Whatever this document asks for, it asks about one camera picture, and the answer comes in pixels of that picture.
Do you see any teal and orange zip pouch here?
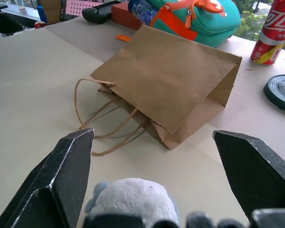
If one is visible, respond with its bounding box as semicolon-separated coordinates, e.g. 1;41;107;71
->
149;0;242;48

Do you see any brown cardboard box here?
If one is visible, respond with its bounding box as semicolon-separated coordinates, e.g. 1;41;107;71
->
39;0;64;25

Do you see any dark green round disc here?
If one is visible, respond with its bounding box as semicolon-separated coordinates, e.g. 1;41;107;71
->
263;74;285;115

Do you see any light blue plush toy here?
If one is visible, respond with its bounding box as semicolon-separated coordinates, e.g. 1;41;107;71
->
85;177;181;226

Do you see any black game controller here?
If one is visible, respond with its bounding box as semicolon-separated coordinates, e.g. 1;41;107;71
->
82;6;113;25

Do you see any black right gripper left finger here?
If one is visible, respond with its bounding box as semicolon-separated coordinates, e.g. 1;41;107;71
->
0;128;95;228

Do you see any red cola can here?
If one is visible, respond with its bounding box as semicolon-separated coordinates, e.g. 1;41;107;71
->
250;0;285;66

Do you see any pink perforated board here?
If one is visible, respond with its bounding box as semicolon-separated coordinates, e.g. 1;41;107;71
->
59;0;105;21

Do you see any black chair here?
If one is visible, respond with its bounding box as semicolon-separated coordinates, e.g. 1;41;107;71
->
0;3;26;36

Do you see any blue plastic water bottle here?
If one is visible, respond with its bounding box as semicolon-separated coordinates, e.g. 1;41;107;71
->
127;0;159;25

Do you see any brown paper bag with handles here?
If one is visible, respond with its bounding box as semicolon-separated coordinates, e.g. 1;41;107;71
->
74;23;243;156

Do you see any small orange clip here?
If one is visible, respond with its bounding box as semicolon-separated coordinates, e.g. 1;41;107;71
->
115;34;132;42

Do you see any red flat box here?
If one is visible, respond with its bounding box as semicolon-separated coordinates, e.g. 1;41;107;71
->
111;1;150;31

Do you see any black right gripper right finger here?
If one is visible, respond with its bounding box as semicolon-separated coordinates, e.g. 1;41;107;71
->
212;130;285;225

